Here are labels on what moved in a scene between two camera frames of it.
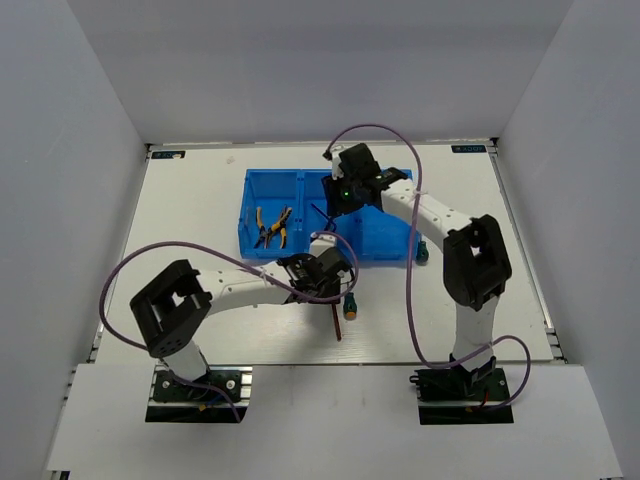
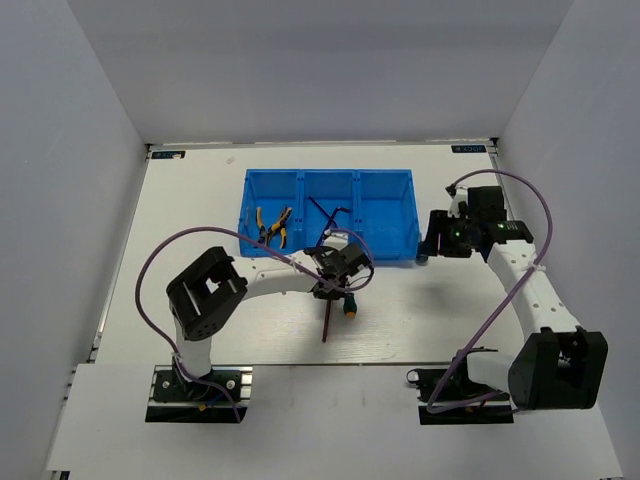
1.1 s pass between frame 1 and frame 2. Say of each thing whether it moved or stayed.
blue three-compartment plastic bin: stayed
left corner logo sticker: stayed
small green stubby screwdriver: stayed
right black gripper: moved
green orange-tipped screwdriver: stayed
